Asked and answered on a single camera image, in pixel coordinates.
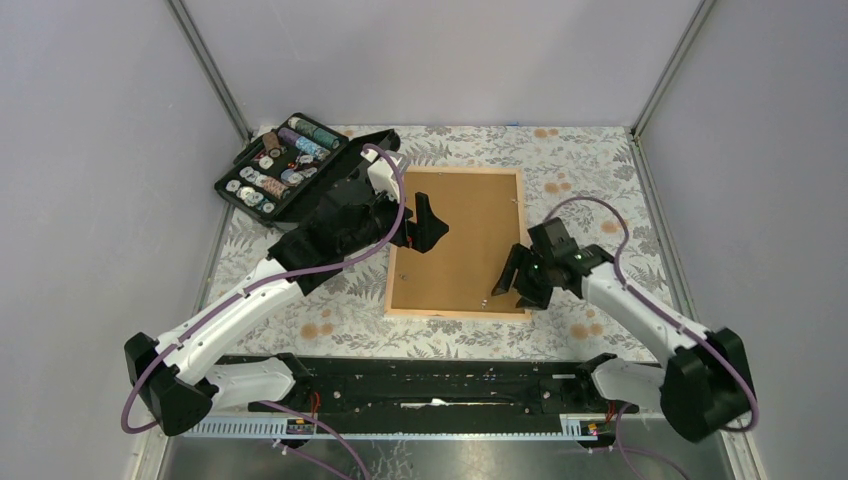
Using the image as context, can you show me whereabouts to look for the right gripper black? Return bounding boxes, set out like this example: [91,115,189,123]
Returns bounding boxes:
[490,243,555,312]

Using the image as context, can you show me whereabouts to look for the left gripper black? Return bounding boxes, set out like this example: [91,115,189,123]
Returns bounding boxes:
[341,179,449,257]

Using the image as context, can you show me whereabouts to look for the brown frame backing board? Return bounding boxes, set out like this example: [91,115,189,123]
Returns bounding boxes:
[390,172,526,314]

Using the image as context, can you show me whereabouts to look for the wooden picture frame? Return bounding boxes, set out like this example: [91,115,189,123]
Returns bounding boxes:
[384,165,534,323]

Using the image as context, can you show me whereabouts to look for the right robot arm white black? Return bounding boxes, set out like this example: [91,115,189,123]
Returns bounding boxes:
[492,218,759,442]

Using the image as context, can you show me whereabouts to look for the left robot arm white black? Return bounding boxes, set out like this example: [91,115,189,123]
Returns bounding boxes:
[124,180,449,436]

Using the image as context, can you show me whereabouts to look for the floral patterned table mat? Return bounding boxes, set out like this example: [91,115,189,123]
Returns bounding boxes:
[233,126,673,361]

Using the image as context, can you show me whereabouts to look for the teal thread spool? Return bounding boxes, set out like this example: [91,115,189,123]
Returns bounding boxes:
[287,117,341,150]

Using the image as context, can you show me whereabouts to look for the light blue thread spool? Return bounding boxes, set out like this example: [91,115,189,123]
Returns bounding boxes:
[295,136,330,160]

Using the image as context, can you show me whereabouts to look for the black sewing kit case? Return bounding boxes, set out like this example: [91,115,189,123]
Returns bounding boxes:
[213,112,401,228]

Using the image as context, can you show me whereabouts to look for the purple thread spool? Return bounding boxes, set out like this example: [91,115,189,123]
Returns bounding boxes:
[277,127,306,151]

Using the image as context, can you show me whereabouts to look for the brown thread spool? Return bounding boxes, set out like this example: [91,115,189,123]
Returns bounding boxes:
[261,131,284,159]

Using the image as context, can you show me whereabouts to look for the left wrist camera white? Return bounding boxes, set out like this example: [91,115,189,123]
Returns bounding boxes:
[360,148,410,202]

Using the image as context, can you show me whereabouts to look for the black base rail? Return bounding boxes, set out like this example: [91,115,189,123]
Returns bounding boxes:
[278,353,624,430]

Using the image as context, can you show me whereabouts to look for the grey slotted cable duct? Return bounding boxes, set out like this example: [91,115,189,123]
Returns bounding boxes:
[183,415,600,442]

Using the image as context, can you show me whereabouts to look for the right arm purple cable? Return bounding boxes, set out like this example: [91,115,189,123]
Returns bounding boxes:
[543,195,761,480]

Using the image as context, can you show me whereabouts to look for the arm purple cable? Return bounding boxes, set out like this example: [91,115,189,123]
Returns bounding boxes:
[120,142,407,436]
[543,195,761,480]

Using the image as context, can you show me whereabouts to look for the right aluminium corner post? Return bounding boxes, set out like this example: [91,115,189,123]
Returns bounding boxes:
[630,0,717,142]

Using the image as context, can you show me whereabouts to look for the aluminium corner post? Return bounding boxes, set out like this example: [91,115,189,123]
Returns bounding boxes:
[164,0,252,143]
[630,0,717,142]

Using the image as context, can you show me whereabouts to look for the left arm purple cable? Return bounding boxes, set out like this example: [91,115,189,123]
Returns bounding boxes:
[120,142,407,436]

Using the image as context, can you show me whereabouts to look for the left aluminium corner post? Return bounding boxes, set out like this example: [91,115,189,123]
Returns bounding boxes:
[164,0,252,143]

